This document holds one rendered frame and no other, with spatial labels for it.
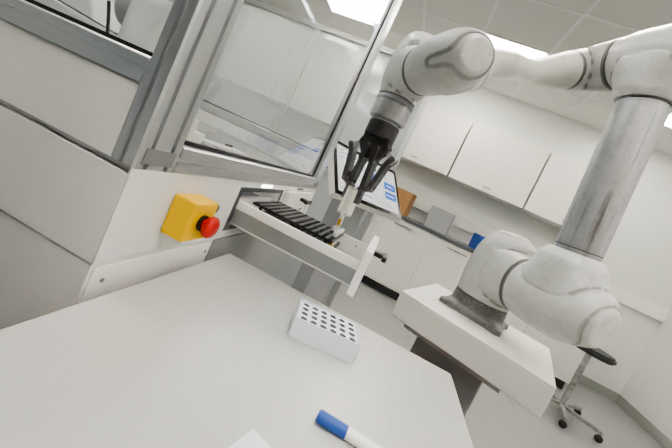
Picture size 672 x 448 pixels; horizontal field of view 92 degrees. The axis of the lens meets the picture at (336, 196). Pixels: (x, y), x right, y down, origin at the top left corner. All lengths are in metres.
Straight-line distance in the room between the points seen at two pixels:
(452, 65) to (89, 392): 0.64
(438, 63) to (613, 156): 0.50
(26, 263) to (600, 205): 1.08
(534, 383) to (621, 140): 0.57
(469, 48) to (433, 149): 3.54
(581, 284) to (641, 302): 4.26
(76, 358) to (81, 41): 0.41
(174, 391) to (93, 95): 0.40
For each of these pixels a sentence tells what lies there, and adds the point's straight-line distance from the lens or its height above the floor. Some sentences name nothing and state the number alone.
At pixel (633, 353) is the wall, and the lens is 5.33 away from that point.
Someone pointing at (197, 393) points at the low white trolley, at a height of 0.76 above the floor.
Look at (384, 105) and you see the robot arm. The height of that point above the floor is 1.23.
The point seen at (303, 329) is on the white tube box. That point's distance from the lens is 0.61.
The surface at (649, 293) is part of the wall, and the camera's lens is 5.24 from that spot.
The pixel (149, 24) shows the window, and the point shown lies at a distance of 0.57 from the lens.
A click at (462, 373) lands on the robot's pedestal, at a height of 0.70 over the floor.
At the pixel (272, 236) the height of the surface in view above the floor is 0.86.
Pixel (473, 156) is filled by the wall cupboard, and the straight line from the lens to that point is 4.17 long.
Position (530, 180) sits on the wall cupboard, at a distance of 4.28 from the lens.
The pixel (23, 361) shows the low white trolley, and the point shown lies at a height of 0.76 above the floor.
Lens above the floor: 1.06
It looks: 4 degrees down
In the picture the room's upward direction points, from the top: 25 degrees clockwise
